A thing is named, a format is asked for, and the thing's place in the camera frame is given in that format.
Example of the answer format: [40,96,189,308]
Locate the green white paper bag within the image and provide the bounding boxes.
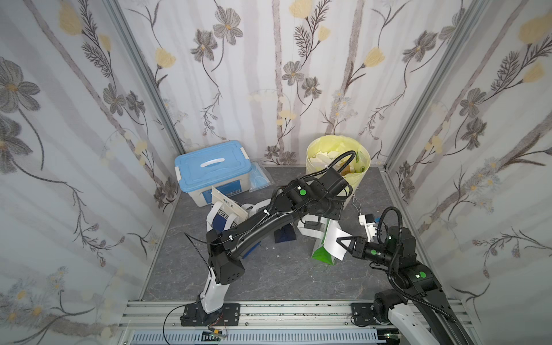
[298,215,349,265]

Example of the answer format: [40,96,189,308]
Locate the navy paper bag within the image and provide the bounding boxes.
[206,204,253,234]
[247,199,297,244]

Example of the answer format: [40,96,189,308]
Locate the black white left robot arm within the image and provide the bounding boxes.
[181,150,357,326]

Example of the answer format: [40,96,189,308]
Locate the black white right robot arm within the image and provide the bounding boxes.
[336,206,474,344]

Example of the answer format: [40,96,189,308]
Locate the torn paper pieces in bin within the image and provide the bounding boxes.
[306,151,371,175]

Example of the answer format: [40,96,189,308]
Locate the yellow-green bin liner bag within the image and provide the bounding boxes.
[305,134,372,191]

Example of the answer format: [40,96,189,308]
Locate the cream round trash bin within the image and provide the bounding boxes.
[305,134,372,208]

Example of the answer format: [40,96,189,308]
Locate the clear blue plastic pouch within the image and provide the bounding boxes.
[249,161,274,192]

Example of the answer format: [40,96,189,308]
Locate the white receipt left bag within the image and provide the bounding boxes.
[211,187,249,223]

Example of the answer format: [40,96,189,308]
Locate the blue lidded storage box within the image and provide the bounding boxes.
[175,141,252,207]

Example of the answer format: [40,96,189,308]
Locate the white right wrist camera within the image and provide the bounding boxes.
[359,214,377,242]

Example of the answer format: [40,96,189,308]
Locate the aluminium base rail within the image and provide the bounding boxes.
[113,300,410,344]

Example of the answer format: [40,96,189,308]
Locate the white slotted cable duct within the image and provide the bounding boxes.
[128,329,386,344]

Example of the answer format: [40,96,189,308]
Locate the right aluminium frame post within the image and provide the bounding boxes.
[382,1,490,172]

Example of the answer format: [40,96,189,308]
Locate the aluminium frame post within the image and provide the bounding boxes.
[103,0,185,155]
[382,1,490,172]

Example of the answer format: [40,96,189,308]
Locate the left aluminium frame post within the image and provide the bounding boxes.
[103,0,185,155]

